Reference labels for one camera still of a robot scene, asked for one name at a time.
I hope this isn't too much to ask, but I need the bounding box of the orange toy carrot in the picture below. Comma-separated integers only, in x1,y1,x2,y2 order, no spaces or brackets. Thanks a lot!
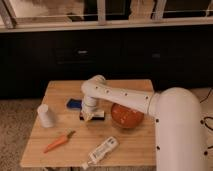
44,131,74,153

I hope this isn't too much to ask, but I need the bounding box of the blue sponge block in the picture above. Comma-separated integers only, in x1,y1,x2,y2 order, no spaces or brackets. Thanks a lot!
66,99,82,109

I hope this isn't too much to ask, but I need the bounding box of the white tube with label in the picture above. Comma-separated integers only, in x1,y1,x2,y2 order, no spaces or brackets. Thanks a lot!
82,136,119,170

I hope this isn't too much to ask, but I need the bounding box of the black whiteboard eraser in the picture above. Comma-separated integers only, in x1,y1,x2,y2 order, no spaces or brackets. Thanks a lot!
79,112,105,120

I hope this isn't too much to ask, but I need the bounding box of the dark cabinet with drawers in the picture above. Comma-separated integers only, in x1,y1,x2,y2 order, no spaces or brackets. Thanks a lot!
0,26,213,99

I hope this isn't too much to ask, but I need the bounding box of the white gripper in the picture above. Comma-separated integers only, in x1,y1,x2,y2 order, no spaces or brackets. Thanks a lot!
82,96,98,122

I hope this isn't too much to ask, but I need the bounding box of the white plastic cup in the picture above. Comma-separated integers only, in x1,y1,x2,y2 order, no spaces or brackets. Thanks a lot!
37,104,55,128

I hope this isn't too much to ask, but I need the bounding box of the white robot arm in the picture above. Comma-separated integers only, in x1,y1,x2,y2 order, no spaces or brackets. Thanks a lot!
81,75,208,171

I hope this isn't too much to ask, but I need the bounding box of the black cable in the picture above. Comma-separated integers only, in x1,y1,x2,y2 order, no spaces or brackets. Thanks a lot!
199,87,213,158

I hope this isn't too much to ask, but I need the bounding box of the orange bowl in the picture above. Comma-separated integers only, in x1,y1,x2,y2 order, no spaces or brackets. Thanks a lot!
111,103,144,129

